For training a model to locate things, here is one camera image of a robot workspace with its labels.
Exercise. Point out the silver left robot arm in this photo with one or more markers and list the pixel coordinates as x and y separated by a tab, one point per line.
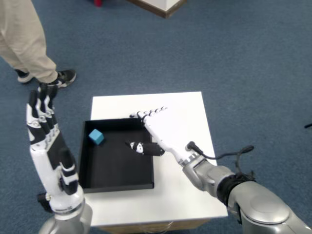
73	221

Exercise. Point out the blue cube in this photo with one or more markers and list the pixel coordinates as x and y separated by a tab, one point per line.
96	137

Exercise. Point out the black left wrist connector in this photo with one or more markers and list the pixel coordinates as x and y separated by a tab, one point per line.
43	201

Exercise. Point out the red object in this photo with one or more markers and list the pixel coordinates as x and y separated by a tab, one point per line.
98	3

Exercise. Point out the white cabinet with brown base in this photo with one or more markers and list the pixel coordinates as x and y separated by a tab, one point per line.
168	5

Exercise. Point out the black white sneaker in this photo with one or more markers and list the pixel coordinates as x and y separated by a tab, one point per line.
23	76
65	76

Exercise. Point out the white wooden table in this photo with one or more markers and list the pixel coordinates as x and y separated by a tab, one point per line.
170	195

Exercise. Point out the black object at edge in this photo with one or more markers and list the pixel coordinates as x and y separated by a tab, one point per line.
308	125

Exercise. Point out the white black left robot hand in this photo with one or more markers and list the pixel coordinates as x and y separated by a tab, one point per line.
42	168

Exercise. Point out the beige trousers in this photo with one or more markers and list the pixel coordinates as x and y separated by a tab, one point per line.
22	36

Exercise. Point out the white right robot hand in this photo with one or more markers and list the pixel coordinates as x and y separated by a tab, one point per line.
165	131

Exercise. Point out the black open box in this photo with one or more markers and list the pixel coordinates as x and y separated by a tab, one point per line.
117	170

